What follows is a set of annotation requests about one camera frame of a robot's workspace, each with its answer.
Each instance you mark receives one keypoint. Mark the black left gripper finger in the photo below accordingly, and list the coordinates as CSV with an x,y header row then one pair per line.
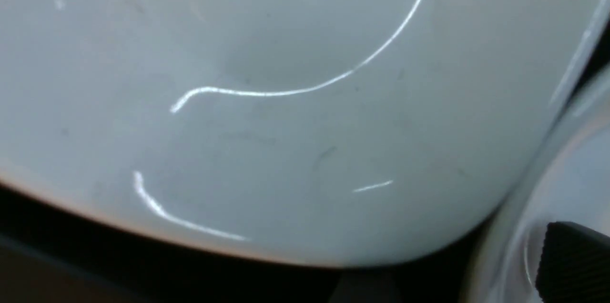
x,y
574,265

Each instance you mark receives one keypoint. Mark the white small bowl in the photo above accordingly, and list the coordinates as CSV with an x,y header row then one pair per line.
x,y
576,24
569,181

